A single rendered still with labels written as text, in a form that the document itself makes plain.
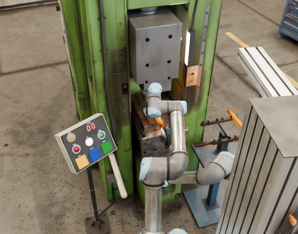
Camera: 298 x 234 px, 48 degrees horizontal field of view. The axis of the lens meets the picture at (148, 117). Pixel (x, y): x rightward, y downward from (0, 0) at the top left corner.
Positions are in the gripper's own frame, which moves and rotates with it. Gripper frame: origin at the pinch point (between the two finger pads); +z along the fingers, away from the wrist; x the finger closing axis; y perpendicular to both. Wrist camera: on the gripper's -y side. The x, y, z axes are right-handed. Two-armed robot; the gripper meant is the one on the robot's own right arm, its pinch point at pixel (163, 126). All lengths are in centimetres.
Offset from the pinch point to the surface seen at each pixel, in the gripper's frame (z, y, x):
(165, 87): 8.3, -28.2, 3.7
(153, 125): 8.9, 4.5, -4.8
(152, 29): 7, -73, -6
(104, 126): 0.9, -10.9, -42.7
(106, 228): -3, 100, -52
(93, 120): 2, -18, -49
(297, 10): 248, 46, 314
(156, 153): 3.4, 29.6, -4.3
